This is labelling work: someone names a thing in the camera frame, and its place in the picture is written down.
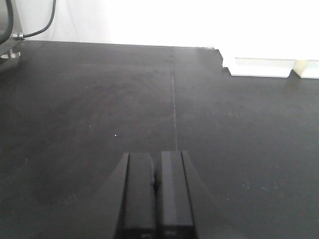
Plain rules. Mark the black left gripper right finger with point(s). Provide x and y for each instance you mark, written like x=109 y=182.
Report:
x=173 y=206

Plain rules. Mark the middle white storage bin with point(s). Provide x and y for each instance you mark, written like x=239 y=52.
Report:
x=307 y=68

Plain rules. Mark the white storage bin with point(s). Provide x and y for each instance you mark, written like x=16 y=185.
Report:
x=258 y=67
x=307 y=68

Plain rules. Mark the left white storage bin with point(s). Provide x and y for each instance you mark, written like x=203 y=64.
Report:
x=258 y=67

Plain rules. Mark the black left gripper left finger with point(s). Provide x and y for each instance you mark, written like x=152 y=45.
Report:
x=137 y=214

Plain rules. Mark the metal equipment base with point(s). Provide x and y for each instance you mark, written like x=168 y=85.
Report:
x=11 y=35

